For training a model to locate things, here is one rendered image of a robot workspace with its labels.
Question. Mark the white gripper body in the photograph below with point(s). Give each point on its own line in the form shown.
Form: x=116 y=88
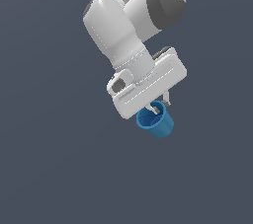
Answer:
x=151 y=83

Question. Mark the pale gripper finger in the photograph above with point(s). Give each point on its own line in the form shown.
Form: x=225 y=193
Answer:
x=167 y=98
x=153 y=109

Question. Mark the small blue cup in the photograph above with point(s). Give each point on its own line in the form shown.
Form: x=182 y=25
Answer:
x=155 y=123

